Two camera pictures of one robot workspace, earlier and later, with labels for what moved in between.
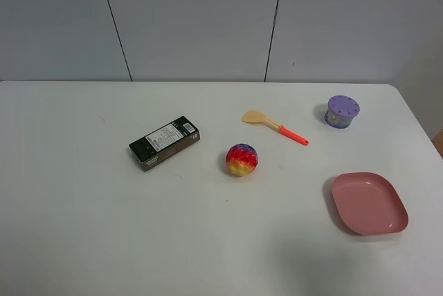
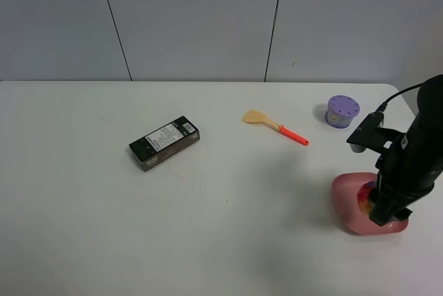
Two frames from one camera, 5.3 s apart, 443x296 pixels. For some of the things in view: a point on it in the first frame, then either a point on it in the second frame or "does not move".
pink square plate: x=369 y=204 does not move
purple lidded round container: x=340 y=111 does not move
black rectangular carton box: x=154 y=146 does not move
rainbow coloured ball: x=241 y=159 → x=363 y=196
